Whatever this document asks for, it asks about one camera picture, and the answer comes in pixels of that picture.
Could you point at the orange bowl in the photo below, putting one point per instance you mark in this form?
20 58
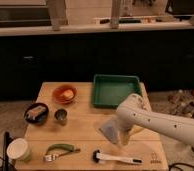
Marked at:
56 95

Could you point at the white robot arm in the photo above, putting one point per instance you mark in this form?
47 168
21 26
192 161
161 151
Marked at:
131 112

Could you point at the black stand left edge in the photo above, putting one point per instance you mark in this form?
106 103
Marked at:
6 165

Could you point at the white lidded container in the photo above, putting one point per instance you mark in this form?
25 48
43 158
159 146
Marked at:
19 150

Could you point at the yellow bread roll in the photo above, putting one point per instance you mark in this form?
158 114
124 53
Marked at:
67 94

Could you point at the green plastic tray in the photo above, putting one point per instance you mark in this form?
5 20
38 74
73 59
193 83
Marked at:
109 91

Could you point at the small metal cup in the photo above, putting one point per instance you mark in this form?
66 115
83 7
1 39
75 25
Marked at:
61 116

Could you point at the grey towel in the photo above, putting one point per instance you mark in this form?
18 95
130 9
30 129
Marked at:
110 131

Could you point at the brown sandwich block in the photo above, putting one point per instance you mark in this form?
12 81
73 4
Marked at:
33 113

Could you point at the white handled dish brush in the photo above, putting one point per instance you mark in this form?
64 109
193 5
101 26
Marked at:
97 156

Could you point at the spice jar rack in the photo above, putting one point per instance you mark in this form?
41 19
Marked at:
183 106

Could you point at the green bean pod toy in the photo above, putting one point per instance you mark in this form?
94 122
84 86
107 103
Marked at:
65 147

